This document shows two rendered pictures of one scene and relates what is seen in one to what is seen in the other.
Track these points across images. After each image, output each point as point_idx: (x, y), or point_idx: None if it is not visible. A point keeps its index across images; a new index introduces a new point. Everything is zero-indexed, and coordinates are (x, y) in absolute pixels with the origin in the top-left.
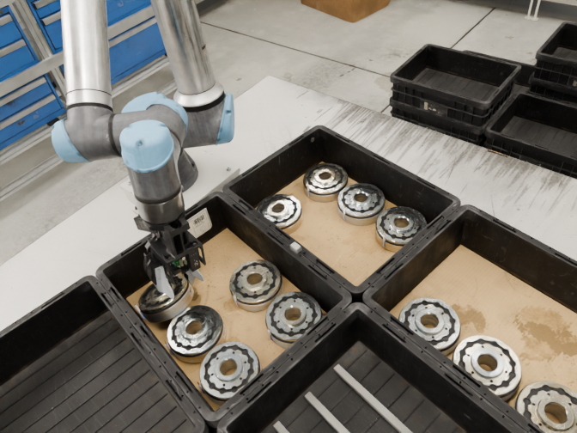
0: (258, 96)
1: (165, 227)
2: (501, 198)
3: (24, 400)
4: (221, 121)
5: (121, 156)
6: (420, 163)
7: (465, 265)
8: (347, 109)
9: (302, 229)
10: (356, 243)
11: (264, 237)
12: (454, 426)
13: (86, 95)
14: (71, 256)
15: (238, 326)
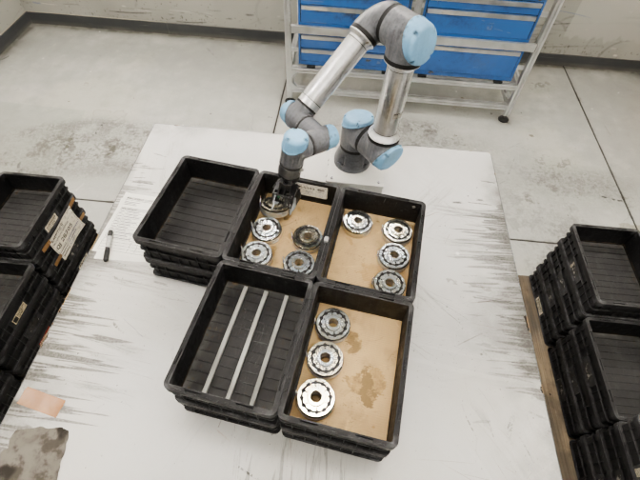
0: (465, 160)
1: (281, 178)
2: (484, 340)
3: (202, 191)
4: (379, 156)
5: None
6: (478, 280)
7: (388, 329)
8: (494, 214)
9: (357, 240)
10: (366, 270)
11: None
12: None
13: (306, 99)
14: None
15: (283, 245)
